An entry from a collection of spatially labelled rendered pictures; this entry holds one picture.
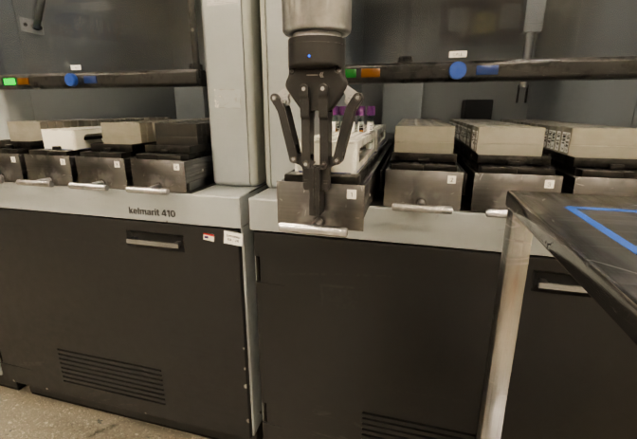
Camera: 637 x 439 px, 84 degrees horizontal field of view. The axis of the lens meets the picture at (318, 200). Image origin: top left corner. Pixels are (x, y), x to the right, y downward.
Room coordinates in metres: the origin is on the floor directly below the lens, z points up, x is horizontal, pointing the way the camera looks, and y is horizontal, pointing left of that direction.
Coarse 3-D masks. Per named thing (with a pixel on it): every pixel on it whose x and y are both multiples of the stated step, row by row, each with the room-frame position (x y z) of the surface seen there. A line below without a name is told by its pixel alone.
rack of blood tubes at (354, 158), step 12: (336, 132) 0.77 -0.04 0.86; (360, 132) 0.77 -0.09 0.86; (372, 132) 0.77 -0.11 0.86; (300, 144) 0.56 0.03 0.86; (336, 144) 0.55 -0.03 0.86; (348, 144) 0.54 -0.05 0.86; (360, 144) 0.58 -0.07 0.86; (348, 156) 0.54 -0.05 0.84; (360, 156) 0.76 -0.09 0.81; (372, 156) 0.76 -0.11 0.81; (300, 168) 0.56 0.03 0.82; (336, 168) 0.55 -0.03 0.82; (348, 168) 0.54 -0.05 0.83
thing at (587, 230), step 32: (512, 192) 0.40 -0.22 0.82; (544, 192) 0.40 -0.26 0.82; (512, 224) 0.39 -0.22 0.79; (544, 224) 0.29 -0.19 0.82; (576, 224) 0.28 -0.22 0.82; (608, 224) 0.28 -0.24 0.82; (512, 256) 0.39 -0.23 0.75; (576, 256) 0.22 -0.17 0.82; (608, 256) 0.22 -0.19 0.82; (512, 288) 0.38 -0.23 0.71; (608, 288) 0.18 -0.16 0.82; (512, 320) 0.38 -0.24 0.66; (512, 352) 0.38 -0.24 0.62; (480, 416) 0.40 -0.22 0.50
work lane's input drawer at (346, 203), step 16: (384, 144) 1.00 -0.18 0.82; (384, 160) 0.87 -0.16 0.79; (288, 176) 0.53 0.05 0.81; (336, 176) 0.52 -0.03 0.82; (352, 176) 0.51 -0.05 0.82; (368, 176) 0.58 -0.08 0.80; (288, 192) 0.53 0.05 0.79; (304, 192) 0.52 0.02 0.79; (336, 192) 0.51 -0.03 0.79; (352, 192) 0.50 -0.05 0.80; (368, 192) 0.55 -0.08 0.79; (288, 208) 0.53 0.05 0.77; (304, 208) 0.52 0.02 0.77; (336, 208) 0.51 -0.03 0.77; (352, 208) 0.50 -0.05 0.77; (368, 208) 0.55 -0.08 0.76; (288, 224) 0.49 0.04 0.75; (304, 224) 0.48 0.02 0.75; (320, 224) 0.50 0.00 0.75; (336, 224) 0.51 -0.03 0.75; (352, 224) 0.50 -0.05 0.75
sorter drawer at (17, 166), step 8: (8, 144) 0.91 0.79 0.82; (0, 152) 0.88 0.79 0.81; (8, 152) 0.88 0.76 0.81; (16, 152) 0.87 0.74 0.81; (24, 152) 0.89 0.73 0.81; (0, 160) 0.88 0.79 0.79; (8, 160) 0.87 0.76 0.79; (16, 160) 0.86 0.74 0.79; (24, 160) 0.87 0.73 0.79; (0, 168) 0.88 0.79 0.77; (8, 168) 0.87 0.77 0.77; (16, 168) 0.87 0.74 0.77; (24, 168) 0.87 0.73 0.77; (0, 176) 0.87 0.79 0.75; (8, 176) 0.87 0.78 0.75; (16, 176) 0.87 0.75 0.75
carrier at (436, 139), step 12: (396, 132) 0.71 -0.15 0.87; (408, 132) 0.71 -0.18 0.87; (420, 132) 0.70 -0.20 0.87; (432, 132) 0.70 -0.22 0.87; (444, 132) 0.69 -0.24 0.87; (396, 144) 0.71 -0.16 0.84; (408, 144) 0.71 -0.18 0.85; (420, 144) 0.70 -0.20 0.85; (432, 144) 0.69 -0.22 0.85; (444, 144) 0.69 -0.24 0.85
